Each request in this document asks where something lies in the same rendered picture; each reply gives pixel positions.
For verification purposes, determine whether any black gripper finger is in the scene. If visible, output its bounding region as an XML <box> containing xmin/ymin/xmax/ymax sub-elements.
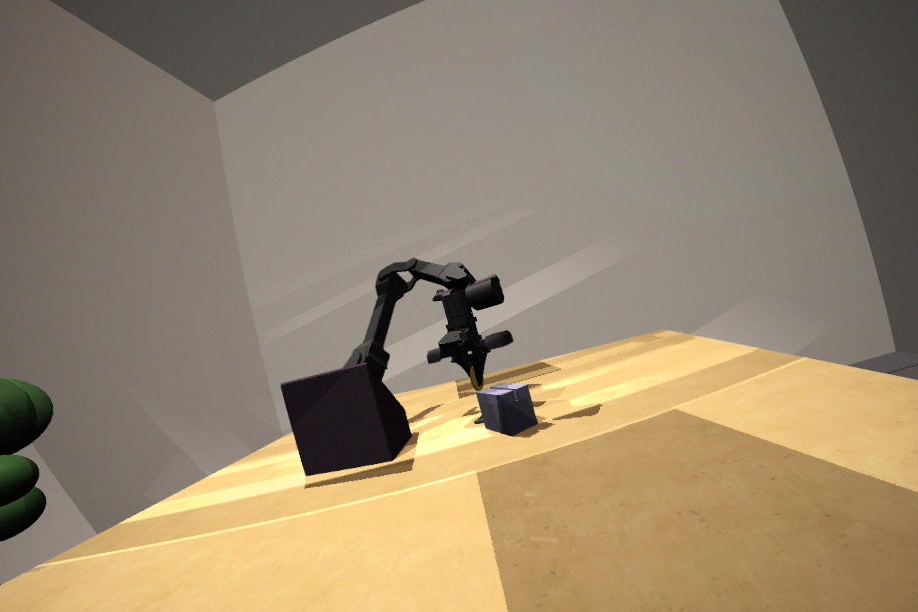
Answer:
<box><xmin>468</xmin><ymin>349</ymin><xmax>491</xmax><ymax>386</ymax></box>
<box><xmin>451</xmin><ymin>354</ymin><xmax>473</xmax><ymax>378</ymax></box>

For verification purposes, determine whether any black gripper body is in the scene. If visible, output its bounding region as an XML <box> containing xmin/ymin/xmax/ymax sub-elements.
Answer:
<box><xmin>427</xmin><ymin>313</ymin><xmax>514</xmax><ymax>364</ymax></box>

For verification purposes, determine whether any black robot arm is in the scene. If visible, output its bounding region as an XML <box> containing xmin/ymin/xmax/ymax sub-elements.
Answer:
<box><xmin>343</xmin><ymin>258</ymin><xmax>504</xmax><ymax>381</ymax></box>

